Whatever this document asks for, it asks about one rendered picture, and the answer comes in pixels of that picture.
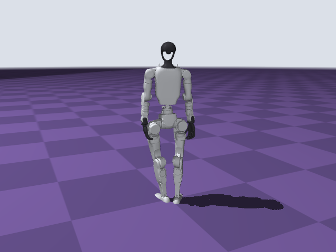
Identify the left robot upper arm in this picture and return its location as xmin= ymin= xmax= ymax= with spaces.
xmin=143 ymin=68 xmax=156 ymax=101

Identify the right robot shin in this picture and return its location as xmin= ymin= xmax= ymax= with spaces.
xmin=173 ymin=157 xmax=183 ymax=198

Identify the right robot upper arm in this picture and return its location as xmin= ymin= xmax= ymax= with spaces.
xmin=181 ymin=69 xmax=192 ymax=101

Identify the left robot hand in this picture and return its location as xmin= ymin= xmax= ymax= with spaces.
xmin=141 ymin=118 xmax=153 ymax=140

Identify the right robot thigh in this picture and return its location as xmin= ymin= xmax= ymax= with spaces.
xmin=172 ymin=118 xmax=187 ymax=167

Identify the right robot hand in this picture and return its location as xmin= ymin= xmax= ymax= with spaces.
xmin=185 ymin=116 xmax=195 ymax=140

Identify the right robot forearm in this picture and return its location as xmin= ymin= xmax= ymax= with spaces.
xmin=185 ymin=98 xmax=195 ymax=122

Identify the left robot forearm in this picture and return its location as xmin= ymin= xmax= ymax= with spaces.
xmin=141 ymin=93 xmax=150 ymax=123

